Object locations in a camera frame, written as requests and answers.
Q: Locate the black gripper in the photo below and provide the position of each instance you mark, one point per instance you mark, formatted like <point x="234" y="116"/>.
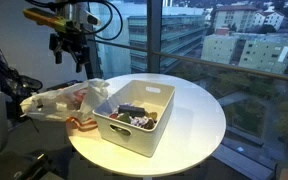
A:
<point x="71" y="41"/>

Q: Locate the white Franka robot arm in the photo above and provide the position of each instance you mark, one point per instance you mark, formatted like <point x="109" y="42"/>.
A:
<point x="74" y="13"/>

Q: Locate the black bag on armchair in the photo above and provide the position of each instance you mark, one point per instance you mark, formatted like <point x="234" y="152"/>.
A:
<point x="10" y="83"/>

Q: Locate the white plastic basket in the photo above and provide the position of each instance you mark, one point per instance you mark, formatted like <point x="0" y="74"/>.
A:
<point x="140" y="140"/>

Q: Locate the red cloth item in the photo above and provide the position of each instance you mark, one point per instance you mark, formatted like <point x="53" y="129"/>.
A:
<point x="113" y="116"/>

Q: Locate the green cloth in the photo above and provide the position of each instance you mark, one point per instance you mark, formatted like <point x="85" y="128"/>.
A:
<point x="124" y="118"/>

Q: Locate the dark window mullion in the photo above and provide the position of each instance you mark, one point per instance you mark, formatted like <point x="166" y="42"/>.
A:
<point x="154" y="36"/>

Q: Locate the round white table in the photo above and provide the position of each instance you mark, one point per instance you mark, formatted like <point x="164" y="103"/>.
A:
<point x="190" y="133"/>

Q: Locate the grey window handrail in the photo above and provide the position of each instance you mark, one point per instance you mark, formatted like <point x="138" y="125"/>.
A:
<point x="234" y="67"/>

